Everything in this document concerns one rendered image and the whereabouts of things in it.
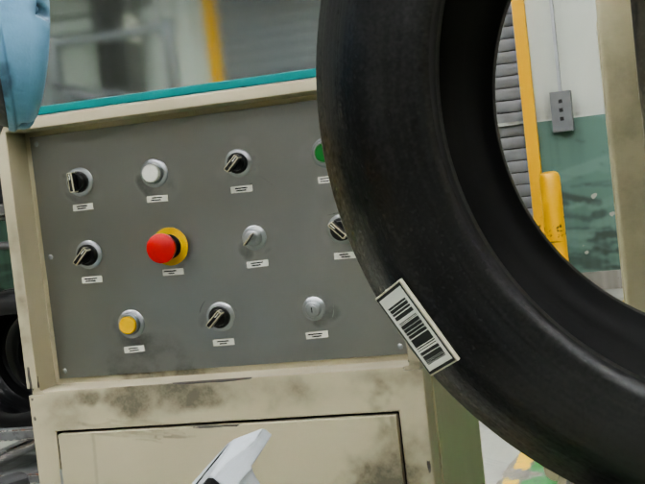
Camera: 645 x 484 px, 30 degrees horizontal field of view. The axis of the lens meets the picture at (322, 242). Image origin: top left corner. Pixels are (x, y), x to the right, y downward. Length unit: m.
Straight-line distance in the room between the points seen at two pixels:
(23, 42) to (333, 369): 0.88
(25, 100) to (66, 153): 0.91
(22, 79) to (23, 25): 0.03
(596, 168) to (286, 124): 8.41
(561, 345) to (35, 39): 0.36
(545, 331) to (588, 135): 9.22
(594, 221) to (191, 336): 8.42
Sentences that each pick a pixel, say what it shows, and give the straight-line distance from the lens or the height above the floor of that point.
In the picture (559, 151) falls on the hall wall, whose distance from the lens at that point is 9.95.
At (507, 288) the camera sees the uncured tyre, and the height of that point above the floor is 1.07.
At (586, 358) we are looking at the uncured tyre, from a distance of 0.71.
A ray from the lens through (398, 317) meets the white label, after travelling 0.75.
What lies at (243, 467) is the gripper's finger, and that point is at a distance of 0.66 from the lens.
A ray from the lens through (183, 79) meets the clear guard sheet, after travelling 1.60.
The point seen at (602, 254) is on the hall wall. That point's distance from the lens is 9.96.
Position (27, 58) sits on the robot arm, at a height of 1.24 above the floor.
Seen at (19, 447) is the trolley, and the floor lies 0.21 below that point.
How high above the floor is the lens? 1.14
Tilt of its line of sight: 3 degrees down
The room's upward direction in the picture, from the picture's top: 6 degrees counter-clockwise
